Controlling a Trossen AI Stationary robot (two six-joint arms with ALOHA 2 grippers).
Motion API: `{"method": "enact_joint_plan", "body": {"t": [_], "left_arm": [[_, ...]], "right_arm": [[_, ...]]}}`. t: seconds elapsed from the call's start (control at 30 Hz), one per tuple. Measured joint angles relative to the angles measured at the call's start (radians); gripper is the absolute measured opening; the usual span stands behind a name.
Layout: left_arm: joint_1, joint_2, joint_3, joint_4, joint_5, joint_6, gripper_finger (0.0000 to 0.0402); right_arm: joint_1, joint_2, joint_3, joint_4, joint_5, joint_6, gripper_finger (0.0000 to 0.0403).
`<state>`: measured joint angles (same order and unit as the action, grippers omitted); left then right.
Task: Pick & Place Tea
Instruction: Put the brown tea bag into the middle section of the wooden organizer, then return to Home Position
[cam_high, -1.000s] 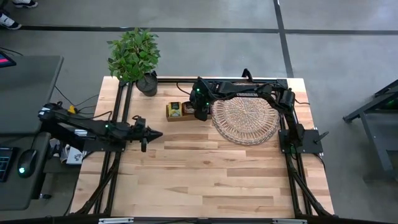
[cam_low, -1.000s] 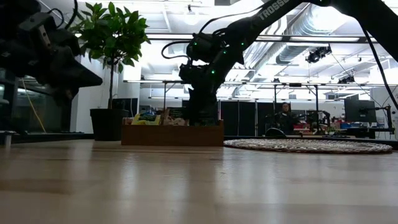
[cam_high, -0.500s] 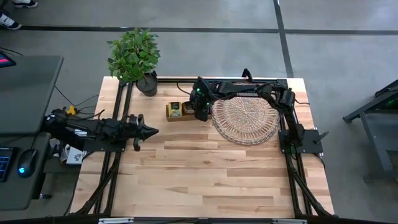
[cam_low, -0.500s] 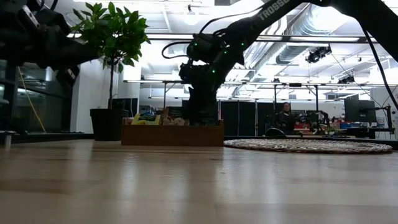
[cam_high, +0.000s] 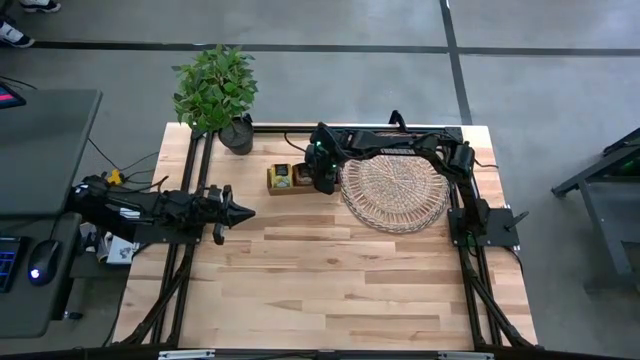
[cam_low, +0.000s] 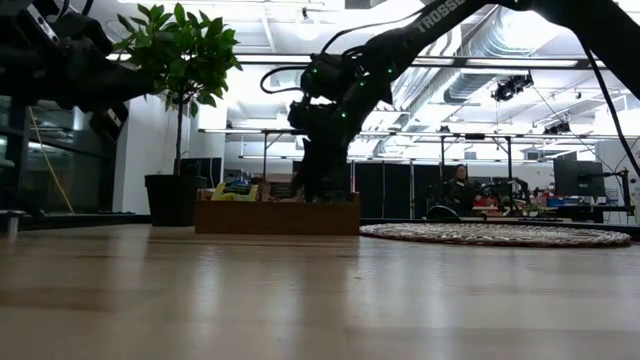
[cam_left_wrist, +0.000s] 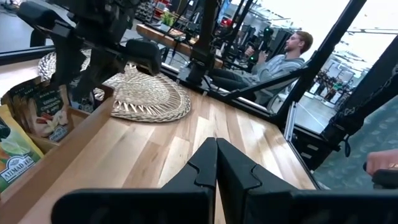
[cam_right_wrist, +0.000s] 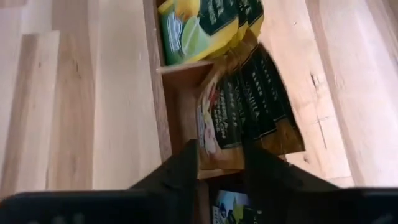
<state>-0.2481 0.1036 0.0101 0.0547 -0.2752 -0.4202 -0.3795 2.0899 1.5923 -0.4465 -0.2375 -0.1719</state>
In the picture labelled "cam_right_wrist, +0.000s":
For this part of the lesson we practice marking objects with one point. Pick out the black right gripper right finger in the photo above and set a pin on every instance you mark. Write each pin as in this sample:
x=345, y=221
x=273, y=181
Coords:
x=311, y=205

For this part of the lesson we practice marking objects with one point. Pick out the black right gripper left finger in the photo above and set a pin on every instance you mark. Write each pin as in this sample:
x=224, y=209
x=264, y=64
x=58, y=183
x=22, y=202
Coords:
x=109, y=208

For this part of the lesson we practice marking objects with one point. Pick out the blue blackcurrant tea bag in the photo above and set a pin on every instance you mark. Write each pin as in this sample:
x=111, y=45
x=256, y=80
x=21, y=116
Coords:
x=233, y=205

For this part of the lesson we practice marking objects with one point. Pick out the yellow lemon tea bag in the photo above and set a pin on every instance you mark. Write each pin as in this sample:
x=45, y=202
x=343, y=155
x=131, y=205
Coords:
x=256, y=15
x=192, y=31

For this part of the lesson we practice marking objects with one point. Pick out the green packet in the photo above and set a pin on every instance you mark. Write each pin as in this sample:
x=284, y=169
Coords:
x=243, y=18

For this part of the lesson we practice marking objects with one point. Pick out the wooden tea organizer box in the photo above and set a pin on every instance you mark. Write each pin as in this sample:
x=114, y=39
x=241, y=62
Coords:
x=183, y=102

